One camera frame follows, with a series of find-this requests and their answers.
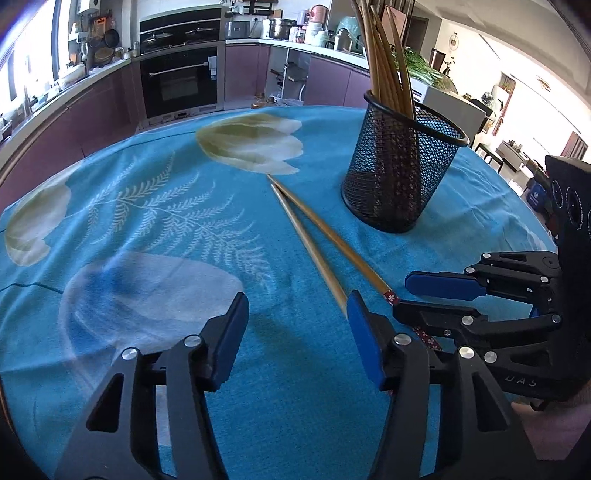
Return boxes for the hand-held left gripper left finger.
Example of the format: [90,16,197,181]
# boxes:
[54,292,250,480]

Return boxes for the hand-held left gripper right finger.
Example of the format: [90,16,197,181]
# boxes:
[346,290,541,480]

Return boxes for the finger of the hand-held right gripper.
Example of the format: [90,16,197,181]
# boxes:
[405,251,560,301]
[392,300,562,352]

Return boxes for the wooden chopstick red patterned end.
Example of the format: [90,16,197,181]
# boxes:
[270,183,350,319]

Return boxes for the bunch of wooden chopsticks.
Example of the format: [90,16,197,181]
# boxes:
[266,174,443,352]
[349,0,419,139]

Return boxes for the black mesh utensil holder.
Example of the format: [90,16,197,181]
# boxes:
[341,90,471,234]

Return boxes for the person's right forearm pink sleeve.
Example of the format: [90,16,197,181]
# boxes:
[512,392,591,462]

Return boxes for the blue floral tablecloth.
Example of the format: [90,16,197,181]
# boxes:
[0,105,559,480]

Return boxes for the green leafy vegetables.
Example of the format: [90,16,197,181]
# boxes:
[404,46,448,86]

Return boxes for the purple kitchen cabinet beside oven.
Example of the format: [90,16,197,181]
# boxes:
[225,44,370,109]

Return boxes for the black built-in oven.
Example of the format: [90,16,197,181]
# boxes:
[139,44,220,121]

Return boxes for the purple kitchen cabinet under window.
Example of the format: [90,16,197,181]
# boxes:
[0,60,139,199]

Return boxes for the pink kettle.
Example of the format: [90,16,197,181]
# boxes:
[309,4,328,35]

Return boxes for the stainless steel stock pot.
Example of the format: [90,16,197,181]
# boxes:
[269,18,297,40]

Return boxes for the black range hood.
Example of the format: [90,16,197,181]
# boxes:
[139,7,222,47]

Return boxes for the pink wall painting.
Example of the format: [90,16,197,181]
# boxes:
[381,4,407,35]

